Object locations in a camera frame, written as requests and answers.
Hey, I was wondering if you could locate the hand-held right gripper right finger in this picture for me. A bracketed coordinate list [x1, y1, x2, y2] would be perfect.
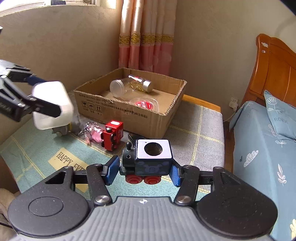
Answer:
[170, 164, 242, 206]

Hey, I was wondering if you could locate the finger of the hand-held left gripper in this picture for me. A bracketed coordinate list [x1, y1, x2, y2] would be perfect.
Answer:
[0, 77, 62, 118]
[0, 60, 48, 86]

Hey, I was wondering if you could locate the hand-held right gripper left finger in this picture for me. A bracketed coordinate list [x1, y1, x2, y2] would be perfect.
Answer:
[45, 156, 120, 207]

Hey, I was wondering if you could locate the white bottle with green label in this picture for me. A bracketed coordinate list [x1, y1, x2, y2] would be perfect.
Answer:
[31, 81, 74, 130]

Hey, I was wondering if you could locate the black toy train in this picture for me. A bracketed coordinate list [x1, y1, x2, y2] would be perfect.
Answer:
[119, 139, 174, 185]

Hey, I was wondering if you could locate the cardboard box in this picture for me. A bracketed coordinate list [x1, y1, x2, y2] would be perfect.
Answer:
[73, 67, 187, 140]

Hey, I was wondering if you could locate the clear container with red label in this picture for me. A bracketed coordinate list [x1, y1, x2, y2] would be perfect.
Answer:
[129, 97, 160, 110]

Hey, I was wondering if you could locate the clear plastic jar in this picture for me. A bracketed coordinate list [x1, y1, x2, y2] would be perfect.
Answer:
[110, 77, 139, 99]

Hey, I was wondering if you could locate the small glass bottle silver cap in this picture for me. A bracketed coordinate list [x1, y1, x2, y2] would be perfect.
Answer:
[128, 75, 153, 92]

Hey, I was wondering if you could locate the red toy train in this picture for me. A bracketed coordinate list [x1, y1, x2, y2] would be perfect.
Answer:
[101, 120, 124, 152]

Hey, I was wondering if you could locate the checked green grey blanket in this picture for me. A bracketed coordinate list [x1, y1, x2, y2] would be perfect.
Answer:
[0, 93, 225, 202]

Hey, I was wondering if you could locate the grey toy animal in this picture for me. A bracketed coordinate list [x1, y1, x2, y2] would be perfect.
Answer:
[51, 115, 80, 137]

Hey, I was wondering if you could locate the black oval insole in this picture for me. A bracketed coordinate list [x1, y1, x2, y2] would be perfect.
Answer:
[128, 133, 140, 146]

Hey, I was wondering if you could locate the window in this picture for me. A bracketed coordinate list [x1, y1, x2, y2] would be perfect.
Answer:
[0, 0, 97, 12]

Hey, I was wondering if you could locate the blue flower print bed sheet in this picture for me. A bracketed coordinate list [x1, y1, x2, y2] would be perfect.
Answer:
[229, 101, 296, 241]

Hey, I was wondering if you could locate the pink and cream curtain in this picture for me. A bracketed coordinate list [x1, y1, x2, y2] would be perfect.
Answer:
[118, 0, 177, 76]

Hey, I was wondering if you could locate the blue flower print pillow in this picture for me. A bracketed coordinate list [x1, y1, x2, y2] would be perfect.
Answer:
[264, 90, 296, 142]

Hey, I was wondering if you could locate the wooden headboard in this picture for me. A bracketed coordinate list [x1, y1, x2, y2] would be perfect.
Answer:
[242, 34, 296, 109]

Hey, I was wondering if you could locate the pink keychain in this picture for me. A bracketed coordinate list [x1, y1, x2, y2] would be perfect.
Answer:
[78, 122, 105, 146]

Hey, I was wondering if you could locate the white power cable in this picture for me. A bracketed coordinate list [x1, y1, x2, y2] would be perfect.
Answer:
[223, 108, 237, 123]

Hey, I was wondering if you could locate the white wall socket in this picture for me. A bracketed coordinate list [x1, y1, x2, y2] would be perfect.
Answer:
[229, 97, 240, 110]

